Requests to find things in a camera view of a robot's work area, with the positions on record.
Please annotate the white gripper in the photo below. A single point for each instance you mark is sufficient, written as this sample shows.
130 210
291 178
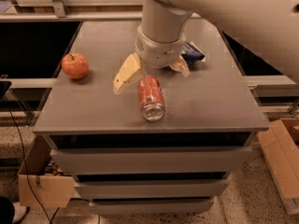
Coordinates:
157 52

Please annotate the cardboard box right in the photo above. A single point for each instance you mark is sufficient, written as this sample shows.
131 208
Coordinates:
280 147

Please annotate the blue chip bag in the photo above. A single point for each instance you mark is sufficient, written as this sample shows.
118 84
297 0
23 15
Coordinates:
191 53

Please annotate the white shoe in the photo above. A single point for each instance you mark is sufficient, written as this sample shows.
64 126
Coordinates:
19 212

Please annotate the red apple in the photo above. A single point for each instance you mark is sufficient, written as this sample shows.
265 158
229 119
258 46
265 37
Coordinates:
75 65

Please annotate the metal shelf frame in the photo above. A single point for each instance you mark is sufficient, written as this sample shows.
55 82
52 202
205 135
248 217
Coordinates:
70 10

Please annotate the cardboard box left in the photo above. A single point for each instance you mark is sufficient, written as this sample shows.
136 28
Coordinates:
36 188

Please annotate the grey drawer cabinet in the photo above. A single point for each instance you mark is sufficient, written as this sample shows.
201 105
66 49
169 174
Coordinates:
134 152

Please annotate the cardboard box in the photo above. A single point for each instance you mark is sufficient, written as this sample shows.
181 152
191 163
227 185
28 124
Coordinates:
36 188
280 147

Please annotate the red coke can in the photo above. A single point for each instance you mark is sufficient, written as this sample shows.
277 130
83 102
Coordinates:
151 100

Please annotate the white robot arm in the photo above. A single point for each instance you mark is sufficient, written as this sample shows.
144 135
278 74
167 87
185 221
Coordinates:
268 28

